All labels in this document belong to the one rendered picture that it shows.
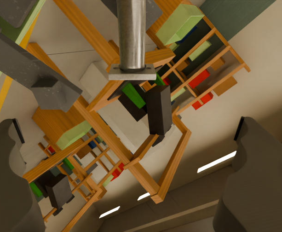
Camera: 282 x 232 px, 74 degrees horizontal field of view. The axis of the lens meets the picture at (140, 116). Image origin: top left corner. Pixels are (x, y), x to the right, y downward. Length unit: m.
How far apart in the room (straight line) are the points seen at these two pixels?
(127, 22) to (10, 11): 0.15
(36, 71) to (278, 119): 6.62
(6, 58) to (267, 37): 6.09
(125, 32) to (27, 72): 0.15
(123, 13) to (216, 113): 6.40
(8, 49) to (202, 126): 6.65
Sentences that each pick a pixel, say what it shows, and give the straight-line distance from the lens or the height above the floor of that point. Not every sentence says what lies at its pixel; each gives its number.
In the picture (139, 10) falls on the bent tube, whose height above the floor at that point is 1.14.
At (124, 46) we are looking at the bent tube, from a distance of 0.22.
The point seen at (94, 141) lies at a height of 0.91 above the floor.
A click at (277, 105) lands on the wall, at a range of 6.57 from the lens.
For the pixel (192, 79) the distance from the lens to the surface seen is 5.73.
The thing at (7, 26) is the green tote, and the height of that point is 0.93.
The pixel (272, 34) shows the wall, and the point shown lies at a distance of 6.21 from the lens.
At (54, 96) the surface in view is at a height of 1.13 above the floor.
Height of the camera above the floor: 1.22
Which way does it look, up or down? level
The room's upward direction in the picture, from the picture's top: 140 degrees clockwise
